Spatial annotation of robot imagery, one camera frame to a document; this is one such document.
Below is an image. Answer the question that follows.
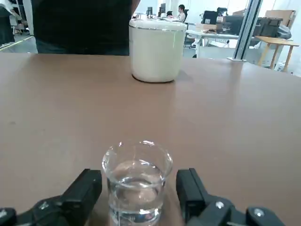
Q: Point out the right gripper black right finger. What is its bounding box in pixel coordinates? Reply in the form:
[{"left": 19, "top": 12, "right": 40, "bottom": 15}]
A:
[{"left": 176, "top": 168, "right": 287, "bottom": 226}]

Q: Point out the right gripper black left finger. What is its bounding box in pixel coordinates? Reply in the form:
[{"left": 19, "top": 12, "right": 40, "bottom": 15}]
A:
[{"left": 0, "top": 168, "right": 103, "bottom": 226}]

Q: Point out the clear glass measuring cup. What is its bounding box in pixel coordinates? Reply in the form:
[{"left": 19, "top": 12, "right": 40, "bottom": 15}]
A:
[{"left": 101, "top": 140, "right": 174, "bottom": 226}]

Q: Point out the white cylindrical lidded trash can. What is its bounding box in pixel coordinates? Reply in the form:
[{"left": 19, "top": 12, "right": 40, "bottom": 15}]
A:
[{"left": 128, "top": 18, "right": 187, "bottom": 83}]

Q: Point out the white office desk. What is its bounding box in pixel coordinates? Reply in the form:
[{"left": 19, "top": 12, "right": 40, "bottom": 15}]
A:
[{"left": 187, "top": 29, "right": 240, "bottom": 59}]

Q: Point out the wooden table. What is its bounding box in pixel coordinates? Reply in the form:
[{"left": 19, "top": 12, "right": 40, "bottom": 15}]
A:
[{"left": 254, "top": 35, "right": 301, "bottom": 73}]

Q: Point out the aluminium pillar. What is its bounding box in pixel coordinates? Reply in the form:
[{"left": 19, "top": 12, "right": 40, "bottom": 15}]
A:
[{"left": 232, "top": 0, "right": 264, "bottom": 61}]

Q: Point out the seated person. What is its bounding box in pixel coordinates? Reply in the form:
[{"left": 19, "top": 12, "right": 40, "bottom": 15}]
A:
[{"left": 176, "top": 4, "right": 189, "bottom": 23}]

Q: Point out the black equipment case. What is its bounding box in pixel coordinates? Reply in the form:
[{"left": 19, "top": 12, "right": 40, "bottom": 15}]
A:
[{"left": 256, "top": 16, "right": 284, "bottom": 37}]

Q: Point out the cardboard box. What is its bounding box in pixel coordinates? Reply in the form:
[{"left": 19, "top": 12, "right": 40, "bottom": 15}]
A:
[{"left": 265, "top": 9, "right": 296, "bottom": 27}]

